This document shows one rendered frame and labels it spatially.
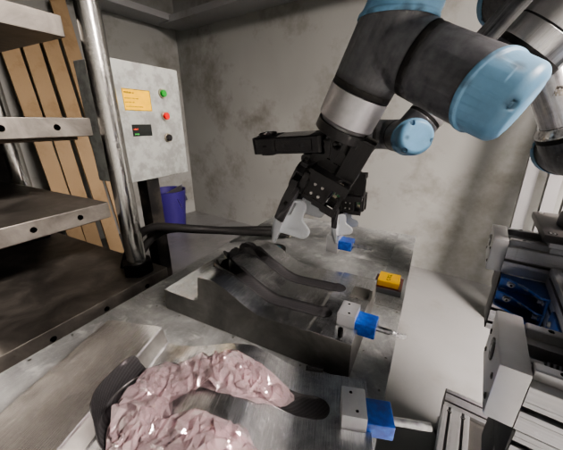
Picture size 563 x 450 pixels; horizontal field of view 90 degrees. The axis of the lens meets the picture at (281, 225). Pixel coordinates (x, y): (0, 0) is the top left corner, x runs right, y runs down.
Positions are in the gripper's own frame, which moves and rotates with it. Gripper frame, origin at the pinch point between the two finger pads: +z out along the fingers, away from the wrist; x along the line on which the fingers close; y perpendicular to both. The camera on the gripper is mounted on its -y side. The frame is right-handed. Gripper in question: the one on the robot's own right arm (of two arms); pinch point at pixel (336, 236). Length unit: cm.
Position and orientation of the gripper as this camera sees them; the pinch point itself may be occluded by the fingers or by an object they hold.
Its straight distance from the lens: 88.3
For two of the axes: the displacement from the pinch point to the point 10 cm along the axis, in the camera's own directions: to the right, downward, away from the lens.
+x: 4.7, -3.0, 8.3
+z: 0.0, 9.4, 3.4
